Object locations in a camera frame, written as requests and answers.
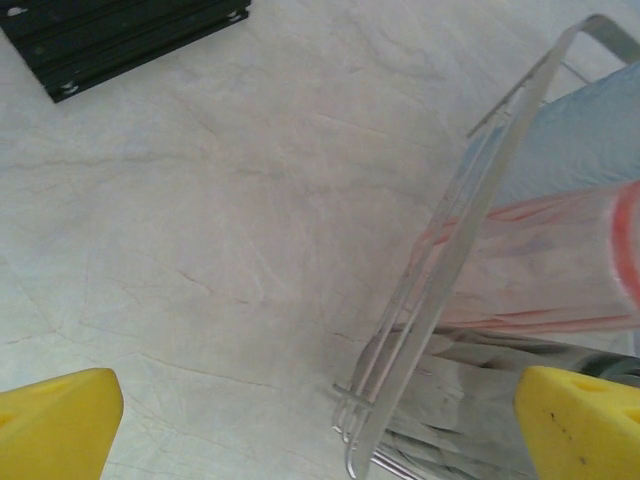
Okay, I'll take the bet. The grey plastic cup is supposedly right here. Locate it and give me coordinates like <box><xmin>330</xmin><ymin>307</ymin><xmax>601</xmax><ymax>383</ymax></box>
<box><xmin>359</xmin><ymin>332</ymin><xmax>640</xmax><ymax>480</ymax></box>

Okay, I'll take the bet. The blue plastic cup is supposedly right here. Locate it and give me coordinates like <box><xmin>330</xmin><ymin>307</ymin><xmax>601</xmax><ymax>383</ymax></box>
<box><xmin>467</xmin><ymin>62</ymin><xmax>640</xmax><ymax>201</ymax></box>

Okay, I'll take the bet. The wire dish rack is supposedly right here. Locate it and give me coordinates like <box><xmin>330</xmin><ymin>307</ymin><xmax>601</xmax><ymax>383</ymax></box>
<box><xmin>329</xmin><ymin>13</ymin><xmax>640</xmax><ymax>480</ymax></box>

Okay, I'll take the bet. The pink plastic cup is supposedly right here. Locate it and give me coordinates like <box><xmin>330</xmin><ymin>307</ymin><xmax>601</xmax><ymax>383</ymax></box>
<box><xmin>409</xmin><ymin>179</ymin><xmax>640</xmax><ymax>341</ymax></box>

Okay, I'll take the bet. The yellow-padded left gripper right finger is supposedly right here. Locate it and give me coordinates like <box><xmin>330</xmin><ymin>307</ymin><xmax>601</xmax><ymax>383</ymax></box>
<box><xmin>514</xmin><ymin>364</ymin><xmax>640</xmax><ymax>480</ymax></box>

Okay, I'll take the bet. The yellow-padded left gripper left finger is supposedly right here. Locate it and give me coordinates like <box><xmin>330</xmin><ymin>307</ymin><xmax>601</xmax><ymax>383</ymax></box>
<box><xmin>0</xmin><ymin>367</ymin><xmax>125</xmax><ymax>480</ymax></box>

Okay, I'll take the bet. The black aluminium extrusion piece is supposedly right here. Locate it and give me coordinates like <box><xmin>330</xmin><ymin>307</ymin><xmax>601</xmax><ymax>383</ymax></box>
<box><xmin>0</xmin><ymin>0</ymin><xmax>251</xmax><ymax>105</ymax></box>

